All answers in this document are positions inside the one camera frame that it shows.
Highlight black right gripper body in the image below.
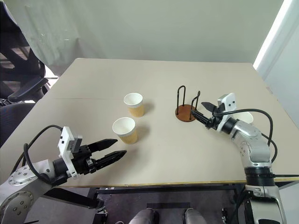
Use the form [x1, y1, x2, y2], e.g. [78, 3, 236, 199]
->
[205, 105, 226, 132]

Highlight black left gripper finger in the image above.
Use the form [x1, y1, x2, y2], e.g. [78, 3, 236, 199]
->
[89, 139, 118, 154]
[94, 150, 128, 171]

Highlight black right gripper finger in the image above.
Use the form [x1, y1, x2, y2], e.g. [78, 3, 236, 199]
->
[201, 101, 219, 113]
[190, 109, 211, 125]

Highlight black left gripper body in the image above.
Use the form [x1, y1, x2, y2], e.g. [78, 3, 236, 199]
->
[71, 144, 99, 175]

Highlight brown ribbed paper cup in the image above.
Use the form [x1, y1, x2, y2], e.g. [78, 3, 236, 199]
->
[123, 92, 145, 118]
[112, 117, 138, 145]
[238, 112, 254, 125]

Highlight dark grey rounded shape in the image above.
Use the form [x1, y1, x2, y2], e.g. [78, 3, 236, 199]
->
[129, 208, 159, 224]
[183, 208, 206, 224]

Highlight bright white door panel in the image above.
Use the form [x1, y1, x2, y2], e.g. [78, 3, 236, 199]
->
[253, 0, 299, 79]

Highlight black office chair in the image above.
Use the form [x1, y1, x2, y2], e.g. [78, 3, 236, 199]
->
[0, 0, 50, 149]

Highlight black wire cup holder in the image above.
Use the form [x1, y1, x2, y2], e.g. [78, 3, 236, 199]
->
[175, 85, 202, 122]

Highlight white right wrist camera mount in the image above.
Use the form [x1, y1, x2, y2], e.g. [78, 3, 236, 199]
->
[216, 92, 236, 133]

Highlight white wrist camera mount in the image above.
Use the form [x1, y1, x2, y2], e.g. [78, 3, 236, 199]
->
[216, 92, 236, 133]
[57, 126, 83, 180]

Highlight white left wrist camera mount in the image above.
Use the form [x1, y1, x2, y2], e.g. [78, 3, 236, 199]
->
[57, 126, 83, 180]

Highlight black metal table frame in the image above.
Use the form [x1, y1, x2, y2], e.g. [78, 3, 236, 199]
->
[45, 182, 248, 224]

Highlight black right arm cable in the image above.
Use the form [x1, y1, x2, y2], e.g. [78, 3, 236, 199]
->
[218, 108, 278, 164]

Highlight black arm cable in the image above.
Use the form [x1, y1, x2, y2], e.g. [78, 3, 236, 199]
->
[23, 125, 65, 185]
[218, 108, 278, 164]

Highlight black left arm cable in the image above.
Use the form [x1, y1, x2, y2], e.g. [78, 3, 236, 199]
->
[23, 125, 65, 185]

